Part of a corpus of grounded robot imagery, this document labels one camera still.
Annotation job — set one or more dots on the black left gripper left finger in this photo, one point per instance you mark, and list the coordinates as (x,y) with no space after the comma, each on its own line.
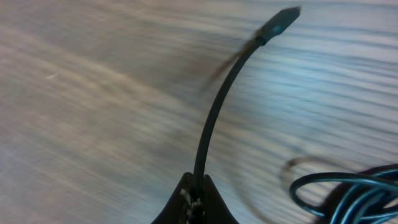
(179,208)

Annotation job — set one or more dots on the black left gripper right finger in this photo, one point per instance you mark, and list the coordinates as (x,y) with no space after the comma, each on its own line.
(215,209)

